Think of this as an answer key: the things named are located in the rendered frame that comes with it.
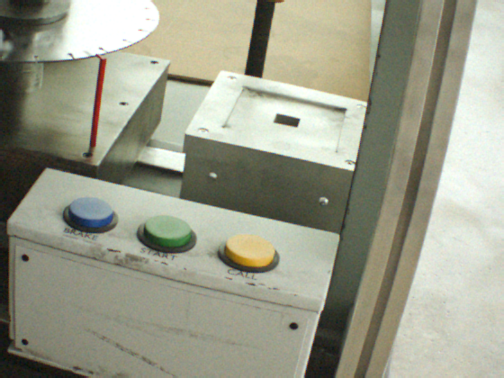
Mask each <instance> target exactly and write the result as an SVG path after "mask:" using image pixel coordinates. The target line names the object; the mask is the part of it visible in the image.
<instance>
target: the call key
mask: <svg viewBox="0 0 504 378"><path fill-rule="evenodd" d="M224 254H225V256H226V257H227V258H228V259H229V260H231V261H232V262H234V263H236V264H238V265H243V266H265V265H270V264H271V263H273V261H274V256H275V248H274V246H273V244H272V243H271V242H270V241H268V240H267V239H265V238H262V237H260V236H257V235H253V234H238V235H234V236H232V237H230V238H229V239H228V240H227V242H226V245H225V250H224Z"/></svg>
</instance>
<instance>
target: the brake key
mask: <svg viewBox="0 0 504 378"><path fill-rule="evenodd" d="M68 217H69V218H70V219H71V220H72V221H73V222H74V223H76V224H80V225H83V226H86V227H88V228H100V227H104V226H105V225H108V224H109V223H111V222H112V217H113V209H112V207H111V205H110V204H109V203H108V202H106V201H104V200H102V199H100V198H95V197H81V198H77V199H75V200H74V201H73V202H72V203H71V204H70V207H69V215H68Z"/></svg>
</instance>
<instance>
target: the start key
mask: <svg viewBox="0 0 504 378"><path fill-rule="evenodd" d="M191 233H192V231H191V228H190V226H189V224H188V223H187V222H185V221H184V220H181V219H179V218H177V217H175V216H170V215H158V216H154V217H151V218H149V219H148V220H147V221H146V222H145V224H144V236H145V237H146V239H147V240H149V241H150V242H152V243H154V244H157V245H160V246H163V247H171V248H173V247H180V246H181V247H182V246H184V245H186V244H188V243H189V242H190V239H191Z"/></svg>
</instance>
